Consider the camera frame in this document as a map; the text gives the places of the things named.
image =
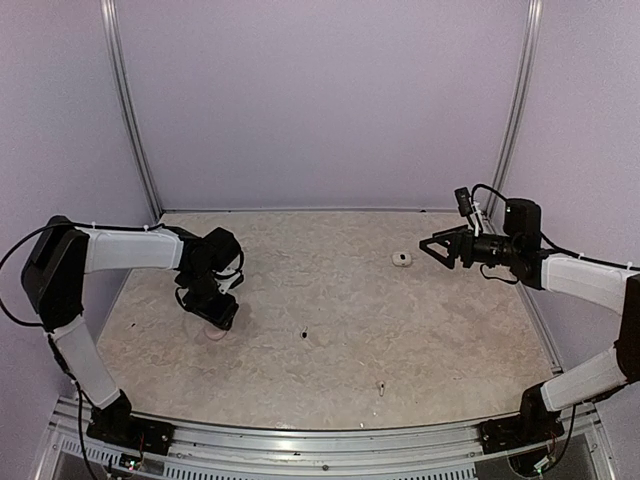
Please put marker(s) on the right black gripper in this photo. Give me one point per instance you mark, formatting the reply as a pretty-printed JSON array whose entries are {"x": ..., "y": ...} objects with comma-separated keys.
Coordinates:
[{"x": 462, "y": 243}]

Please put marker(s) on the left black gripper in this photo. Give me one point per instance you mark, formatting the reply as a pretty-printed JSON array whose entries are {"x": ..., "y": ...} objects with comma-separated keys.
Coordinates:
[{"x": 219, "y": 316}]

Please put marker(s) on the pink round case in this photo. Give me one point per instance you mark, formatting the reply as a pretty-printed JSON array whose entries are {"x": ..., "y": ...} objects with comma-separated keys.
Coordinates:
[{"x": 213, "y": 333}]

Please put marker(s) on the white earbud charging case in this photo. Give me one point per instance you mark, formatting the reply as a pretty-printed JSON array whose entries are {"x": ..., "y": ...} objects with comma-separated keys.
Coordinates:
[{"x": 401, "y": 259}]

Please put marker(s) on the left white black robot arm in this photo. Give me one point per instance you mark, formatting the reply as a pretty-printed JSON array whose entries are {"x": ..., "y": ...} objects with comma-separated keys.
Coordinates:
[{"x": 207, "y": 268}]

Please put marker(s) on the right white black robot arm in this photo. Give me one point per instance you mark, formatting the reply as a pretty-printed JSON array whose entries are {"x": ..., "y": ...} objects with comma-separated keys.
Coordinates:
[{"x": 519, "y": 248}]

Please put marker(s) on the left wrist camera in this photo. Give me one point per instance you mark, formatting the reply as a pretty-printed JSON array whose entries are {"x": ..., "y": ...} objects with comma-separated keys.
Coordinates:
[{"x": 229, "y": 279}]

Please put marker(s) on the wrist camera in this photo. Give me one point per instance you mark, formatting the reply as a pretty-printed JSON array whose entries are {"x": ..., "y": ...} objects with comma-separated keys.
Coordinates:
[
  {"x": 229, "y": 279},
  {"x": 468, "y": 209}
]

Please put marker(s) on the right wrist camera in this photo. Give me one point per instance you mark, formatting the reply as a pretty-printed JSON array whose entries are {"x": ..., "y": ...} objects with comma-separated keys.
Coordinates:
[{"x": 468, "y": 209}]

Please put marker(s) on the front aluminium rail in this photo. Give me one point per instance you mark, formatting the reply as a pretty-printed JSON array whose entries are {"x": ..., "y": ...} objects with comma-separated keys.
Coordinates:
[{"x": 208, "y": 451}]

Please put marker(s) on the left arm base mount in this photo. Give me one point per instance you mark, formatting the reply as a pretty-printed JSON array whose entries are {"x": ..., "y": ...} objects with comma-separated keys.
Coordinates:
[{"x": 115, "y": 424}]

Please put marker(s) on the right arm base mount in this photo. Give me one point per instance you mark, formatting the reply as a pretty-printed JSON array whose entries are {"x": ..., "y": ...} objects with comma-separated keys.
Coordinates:
[{"x": 520, "y": 430}]

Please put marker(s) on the right aluminium post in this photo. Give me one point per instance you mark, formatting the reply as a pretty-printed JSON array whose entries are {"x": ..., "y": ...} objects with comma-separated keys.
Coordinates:
[{"x": 519, "y": 98}]

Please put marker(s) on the aluminium post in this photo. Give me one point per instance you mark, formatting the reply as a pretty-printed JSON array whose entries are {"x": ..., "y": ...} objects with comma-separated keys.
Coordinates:
[
  {"x": 123, "y": 91},
  {"x": 519, "y": 98}
]

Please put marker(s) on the left aluminium post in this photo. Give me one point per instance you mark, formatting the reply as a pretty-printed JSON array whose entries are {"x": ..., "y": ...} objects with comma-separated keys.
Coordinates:
[{"x": 123, "y": 91}]

